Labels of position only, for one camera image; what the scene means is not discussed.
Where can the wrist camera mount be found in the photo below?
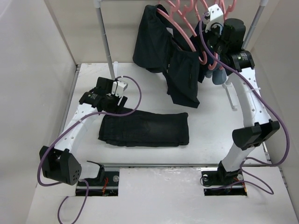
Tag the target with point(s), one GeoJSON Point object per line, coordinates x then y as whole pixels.
{"type": "Point", "coordinates": [215, 17]}
{"type": "Point", "coordinates": [118, 88]}

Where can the right white rack foot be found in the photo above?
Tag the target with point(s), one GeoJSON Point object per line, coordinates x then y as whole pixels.
{"type": "Point", "coordinates": [231, 94]}

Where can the black trousers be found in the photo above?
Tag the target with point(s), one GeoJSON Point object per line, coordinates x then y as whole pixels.
{"type": "Point", "coordinates": [160, 48]}
{"type": "Point", "coordinates": [145, 129]}

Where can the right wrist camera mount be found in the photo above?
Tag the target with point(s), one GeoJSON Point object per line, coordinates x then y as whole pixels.
{"type": "Point", "coordinates": [215, 17]}

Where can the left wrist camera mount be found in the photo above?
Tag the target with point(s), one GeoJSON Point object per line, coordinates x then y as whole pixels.
{"type": "Point", "coordinates": [118, 88]}

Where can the white rack foot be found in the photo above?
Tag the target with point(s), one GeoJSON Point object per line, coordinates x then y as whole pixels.
{"type": "Point", "coordinates": [231, 94]}
{"type": "Point", "coordinates": [116, 69]}

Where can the light blue jeans on hanger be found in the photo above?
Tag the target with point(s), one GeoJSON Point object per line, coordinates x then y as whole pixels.
{"type": "Point", "coordinates": [217, 75]}

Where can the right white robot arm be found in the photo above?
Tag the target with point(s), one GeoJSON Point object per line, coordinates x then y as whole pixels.
{"type": "Point", "coordinates": [258, 126]}

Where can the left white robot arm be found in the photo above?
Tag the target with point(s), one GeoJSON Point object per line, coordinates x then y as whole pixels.
{"type": "Point", "coordinates": [59, 162]}

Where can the left white rack foot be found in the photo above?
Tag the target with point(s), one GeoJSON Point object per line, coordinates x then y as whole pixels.
{"type": "Point", "coordinates": [116, 69]}

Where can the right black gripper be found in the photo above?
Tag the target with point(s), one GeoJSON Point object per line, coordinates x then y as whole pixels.
{"type": "Point", "coordinates": [212, 31]}

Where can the right rack pole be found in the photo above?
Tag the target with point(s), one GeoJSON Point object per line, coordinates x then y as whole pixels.
{"type": "Point", "coordinates": [262, 5]}

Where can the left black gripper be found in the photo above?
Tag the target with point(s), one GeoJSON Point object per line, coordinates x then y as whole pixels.
{"type": "Point", "coordinates": [115, 108]}

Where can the black trousers on hanger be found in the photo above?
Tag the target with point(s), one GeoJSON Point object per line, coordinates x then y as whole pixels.
{"type": "Point", "coordinates": [160, 48]}

